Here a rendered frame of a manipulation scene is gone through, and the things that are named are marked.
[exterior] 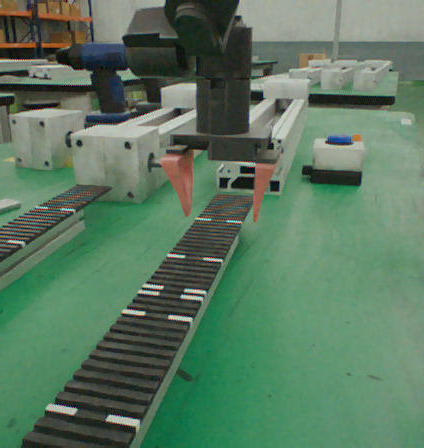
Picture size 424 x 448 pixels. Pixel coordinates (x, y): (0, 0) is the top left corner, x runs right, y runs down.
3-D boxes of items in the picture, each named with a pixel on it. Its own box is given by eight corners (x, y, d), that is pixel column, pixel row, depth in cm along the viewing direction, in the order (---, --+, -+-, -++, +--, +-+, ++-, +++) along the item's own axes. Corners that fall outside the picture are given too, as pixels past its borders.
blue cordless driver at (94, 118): (136, 145, 109) (131, 42, 101) (49, 145, 109) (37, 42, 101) (140, 138, 116) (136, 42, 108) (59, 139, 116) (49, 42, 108)
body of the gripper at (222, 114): (185, 140, 56) (184, 74, 54) (272, 144, 54) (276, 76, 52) (168, 151, 50) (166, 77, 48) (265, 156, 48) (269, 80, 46)
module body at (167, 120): (161, 187, 76) (159, 133, 73) (103, 183, 78) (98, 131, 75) (244, 118, 149) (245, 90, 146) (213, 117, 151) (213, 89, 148)
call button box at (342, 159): (361, 186, 77) (365, 147, 75) (300, 182, 79) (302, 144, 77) (358, 174, 84) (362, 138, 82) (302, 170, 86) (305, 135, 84)
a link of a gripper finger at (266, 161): (218, 208, 58) (219, 130, 55) (277, 212, 57) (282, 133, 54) (205, 227, 52) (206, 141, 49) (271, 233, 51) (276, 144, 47)
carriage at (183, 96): (210, 121, 103) (210, 89, 101) (161, 120, 106) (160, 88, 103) (225, 112, 118) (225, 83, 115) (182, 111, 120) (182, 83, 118)
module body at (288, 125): (281, 195, 72) (284, 138, 69) (216, 190, 74) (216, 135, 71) (306, 120, 145) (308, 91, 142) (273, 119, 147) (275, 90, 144)
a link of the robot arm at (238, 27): (243, 13, 44) (259, 16, 49) (175, 14, 46) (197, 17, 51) (241, 90, 47) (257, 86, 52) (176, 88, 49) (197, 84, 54)
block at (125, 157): (156, 205, 68) (153, 137, 64) (76, 199, 70) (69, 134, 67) (175, 188, 76) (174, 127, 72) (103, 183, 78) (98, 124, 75)
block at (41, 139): (63, 172, 85) (58, 118, 82) (15, 166, 90) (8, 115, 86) (97, 160, 94) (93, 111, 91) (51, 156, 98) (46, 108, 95)
